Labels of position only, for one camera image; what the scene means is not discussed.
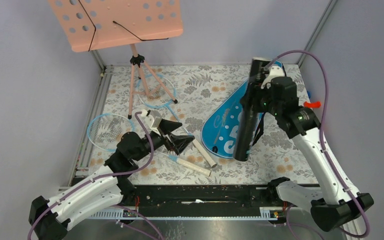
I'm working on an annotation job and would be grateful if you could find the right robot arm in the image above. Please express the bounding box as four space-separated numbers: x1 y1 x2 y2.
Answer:
248 57 374 239

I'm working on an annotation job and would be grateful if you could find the blue racket cover bag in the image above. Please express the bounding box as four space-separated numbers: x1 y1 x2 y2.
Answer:
201 77 248 159

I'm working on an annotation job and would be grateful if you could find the blue racket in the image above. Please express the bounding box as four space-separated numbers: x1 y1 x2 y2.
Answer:
86 113 212 177
139 74 217 168

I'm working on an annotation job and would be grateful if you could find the pink music stand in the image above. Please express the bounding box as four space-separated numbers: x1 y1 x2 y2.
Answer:
48 0 184 118

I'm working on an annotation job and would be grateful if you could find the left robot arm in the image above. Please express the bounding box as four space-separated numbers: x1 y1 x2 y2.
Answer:
27 109 195 240

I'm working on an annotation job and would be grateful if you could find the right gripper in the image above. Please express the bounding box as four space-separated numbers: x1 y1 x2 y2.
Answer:
239 81 282 117

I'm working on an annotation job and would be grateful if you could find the red clip on wall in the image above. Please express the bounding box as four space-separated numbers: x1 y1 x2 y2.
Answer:
303 101 322 109

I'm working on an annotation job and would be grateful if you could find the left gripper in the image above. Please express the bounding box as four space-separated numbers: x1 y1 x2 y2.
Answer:
134 119 195 162

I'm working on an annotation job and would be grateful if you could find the black front rail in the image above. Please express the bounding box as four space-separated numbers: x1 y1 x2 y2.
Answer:
120 184 289 218

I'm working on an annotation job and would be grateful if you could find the black shuttlecock tube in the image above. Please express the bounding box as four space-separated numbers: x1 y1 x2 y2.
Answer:
233 57 271 162

